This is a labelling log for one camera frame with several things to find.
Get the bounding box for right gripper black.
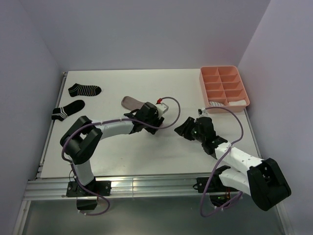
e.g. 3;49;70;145
174;117;205;143

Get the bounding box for taupe sock red cuff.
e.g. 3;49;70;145
121;95;172;129

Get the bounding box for white sock black toe heel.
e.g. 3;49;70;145
209;101;225;107

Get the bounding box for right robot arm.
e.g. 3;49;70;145
175;117;291;211

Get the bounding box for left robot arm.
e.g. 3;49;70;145
60;102;169;195

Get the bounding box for pink divided organizer tray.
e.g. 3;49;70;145
199;66;250;113

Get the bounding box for black sock thin white stripes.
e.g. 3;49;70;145
68;83;102;97

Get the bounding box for black sock white cuff stripes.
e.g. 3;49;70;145
51;100;85;121

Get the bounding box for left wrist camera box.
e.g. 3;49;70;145
156;103;169;117

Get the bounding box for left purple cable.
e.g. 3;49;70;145
61;96;181;216

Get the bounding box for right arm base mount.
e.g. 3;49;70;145
194;175;239;194

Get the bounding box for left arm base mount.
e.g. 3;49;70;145
66;181;111;197

